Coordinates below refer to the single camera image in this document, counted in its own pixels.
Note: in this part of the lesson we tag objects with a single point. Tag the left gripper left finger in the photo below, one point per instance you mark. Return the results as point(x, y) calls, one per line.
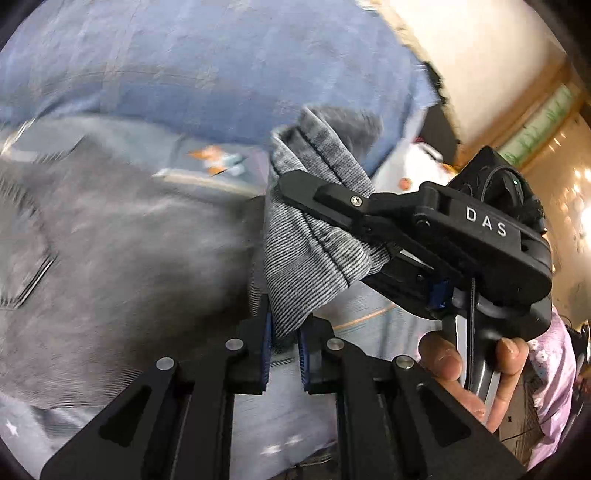
point(174, 421)

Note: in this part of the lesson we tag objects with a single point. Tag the grey denim pants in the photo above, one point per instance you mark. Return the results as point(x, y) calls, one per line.
point(108, 264)

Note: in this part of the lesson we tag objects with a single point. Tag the white paper shopping bag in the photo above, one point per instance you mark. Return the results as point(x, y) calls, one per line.
point(405, 170)

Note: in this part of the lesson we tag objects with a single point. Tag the right hand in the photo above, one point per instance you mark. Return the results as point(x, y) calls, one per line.
point(441, 358)

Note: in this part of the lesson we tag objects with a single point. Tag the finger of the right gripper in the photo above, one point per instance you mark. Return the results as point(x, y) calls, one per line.
point(341, 207)

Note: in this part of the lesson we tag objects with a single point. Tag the grey patterned bed sheet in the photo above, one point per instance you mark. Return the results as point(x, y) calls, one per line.
point(272, 432)

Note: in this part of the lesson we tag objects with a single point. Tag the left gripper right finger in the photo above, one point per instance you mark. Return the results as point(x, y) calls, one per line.
point(394, 420)

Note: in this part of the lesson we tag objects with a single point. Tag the pink patterned garment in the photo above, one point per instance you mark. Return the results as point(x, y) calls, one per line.
point(553, 360)

